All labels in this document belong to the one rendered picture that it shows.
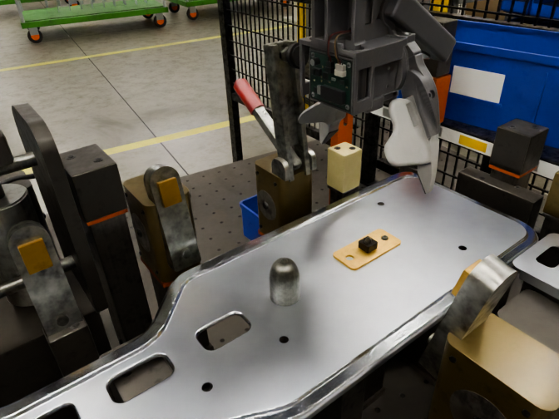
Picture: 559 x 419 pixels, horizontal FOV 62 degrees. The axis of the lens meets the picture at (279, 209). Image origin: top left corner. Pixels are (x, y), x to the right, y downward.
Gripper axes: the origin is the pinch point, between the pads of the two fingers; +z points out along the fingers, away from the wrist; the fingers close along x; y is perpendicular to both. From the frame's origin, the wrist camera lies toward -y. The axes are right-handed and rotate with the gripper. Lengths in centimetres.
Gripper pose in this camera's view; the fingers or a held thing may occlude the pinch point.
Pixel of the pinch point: (374, 165)
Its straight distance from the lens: 50.7
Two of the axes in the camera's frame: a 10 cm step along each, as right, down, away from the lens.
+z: 0.5, 8.3, 5.5
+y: -8.0, 3.7, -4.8
